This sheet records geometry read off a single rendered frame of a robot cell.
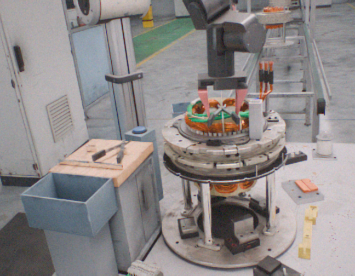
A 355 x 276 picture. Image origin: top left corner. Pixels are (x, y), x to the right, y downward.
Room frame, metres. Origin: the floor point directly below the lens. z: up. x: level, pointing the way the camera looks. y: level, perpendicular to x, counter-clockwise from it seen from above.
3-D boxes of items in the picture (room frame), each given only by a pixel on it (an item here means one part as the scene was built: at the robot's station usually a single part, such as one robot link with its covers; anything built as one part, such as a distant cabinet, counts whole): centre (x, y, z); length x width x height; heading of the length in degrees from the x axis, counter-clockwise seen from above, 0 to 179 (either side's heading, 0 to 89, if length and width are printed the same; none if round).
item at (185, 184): (1.00, -0.01, 0.91); 0.02 x 0.02 x 0.21
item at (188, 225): (0.89, -0.01, 0.83); 0.05 x 0.04 x 0.02; 5
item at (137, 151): (0.88, 0.19, 1.05); 0.20 x 0.19 x 0.02; 157
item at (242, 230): (0.82, -0.15, 0.85); 0.06 x 0.04 x 0.05; 109
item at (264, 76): (0.96, -0.24, 1.21); 0.04 x 0.04 x 0.03; 67
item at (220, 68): (0.80, -0.11, 1.28); 0.10 x 0.07 x 0.07; 85
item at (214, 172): (0.93, -0.12, 1.05); 0.29 x 0.29 x 0.06
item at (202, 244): (0.82, -0.06, 0.81); 0.07 x 0.03 x 0.01; 59
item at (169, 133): (0.93, -0.12, 1.09); 0.32 x 0.32 x 0.01
